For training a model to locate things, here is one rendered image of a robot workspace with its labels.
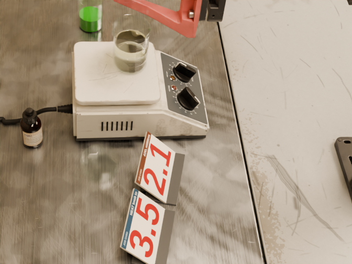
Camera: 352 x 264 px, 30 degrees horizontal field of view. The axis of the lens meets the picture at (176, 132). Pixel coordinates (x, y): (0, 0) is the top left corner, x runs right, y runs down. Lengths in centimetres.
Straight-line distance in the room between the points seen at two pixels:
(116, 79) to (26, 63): 20
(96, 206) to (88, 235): 5
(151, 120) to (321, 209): 27
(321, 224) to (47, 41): 53
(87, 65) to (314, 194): 38
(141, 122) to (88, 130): 8
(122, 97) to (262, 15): 40
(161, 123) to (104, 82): 10
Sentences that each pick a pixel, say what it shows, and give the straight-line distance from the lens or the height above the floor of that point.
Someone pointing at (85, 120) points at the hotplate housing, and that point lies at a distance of 93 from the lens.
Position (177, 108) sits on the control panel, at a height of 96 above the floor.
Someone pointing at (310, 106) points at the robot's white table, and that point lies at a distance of 108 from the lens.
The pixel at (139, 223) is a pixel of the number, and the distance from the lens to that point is 87.
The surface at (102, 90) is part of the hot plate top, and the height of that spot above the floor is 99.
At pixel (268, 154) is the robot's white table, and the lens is 100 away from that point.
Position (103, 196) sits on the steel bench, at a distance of 92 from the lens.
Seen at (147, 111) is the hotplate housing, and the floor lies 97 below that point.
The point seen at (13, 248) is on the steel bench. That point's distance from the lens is 88.
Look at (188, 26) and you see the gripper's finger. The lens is 58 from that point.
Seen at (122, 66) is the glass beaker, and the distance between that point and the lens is 94.
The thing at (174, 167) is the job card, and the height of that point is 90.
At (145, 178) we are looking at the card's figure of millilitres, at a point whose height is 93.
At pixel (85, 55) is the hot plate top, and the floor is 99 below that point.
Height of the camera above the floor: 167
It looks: 50 degrees down
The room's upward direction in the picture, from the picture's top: 9 degrees clockwise
